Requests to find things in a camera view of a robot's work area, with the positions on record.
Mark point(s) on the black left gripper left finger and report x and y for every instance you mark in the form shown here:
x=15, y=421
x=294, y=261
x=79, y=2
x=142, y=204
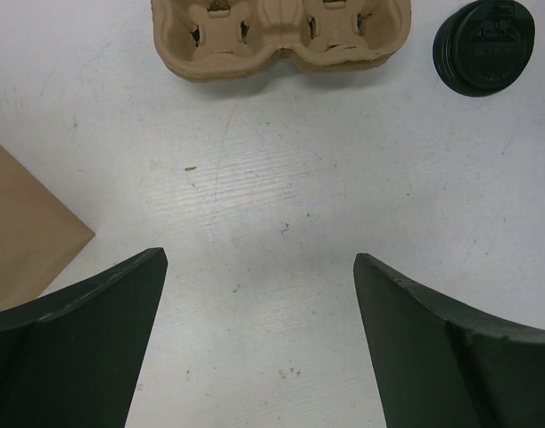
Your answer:
x=72, y=358

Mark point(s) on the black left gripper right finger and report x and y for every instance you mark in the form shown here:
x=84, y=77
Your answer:
x=441, y=363

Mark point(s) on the brown pulp cup carrier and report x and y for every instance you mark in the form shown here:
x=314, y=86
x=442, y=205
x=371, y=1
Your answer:
x=210, y=40

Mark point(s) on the brown paper bag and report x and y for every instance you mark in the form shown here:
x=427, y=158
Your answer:
x=39, y=235

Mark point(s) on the stack of black lids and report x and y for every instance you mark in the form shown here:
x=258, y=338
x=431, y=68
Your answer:
x=483, y=48

